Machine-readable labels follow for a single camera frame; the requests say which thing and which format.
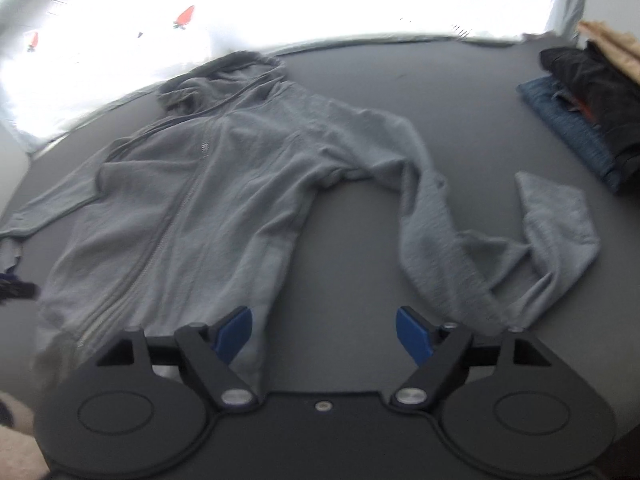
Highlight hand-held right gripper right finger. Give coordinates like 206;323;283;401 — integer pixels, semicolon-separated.
392;306;554;408

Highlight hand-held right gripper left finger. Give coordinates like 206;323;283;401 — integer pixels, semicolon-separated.
95;306;261;408

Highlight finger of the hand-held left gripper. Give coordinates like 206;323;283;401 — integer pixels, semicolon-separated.
0;271;41;307

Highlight grey zip hoodie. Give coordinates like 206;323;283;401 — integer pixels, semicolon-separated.
0;51;601;391

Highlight folded blue jeans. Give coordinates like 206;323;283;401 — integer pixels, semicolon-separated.
517;76;626;193

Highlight folded black garment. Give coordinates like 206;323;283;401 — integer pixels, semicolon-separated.
539;42;640;181

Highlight folded beige garment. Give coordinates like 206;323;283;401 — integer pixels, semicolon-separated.
577;20;640;86

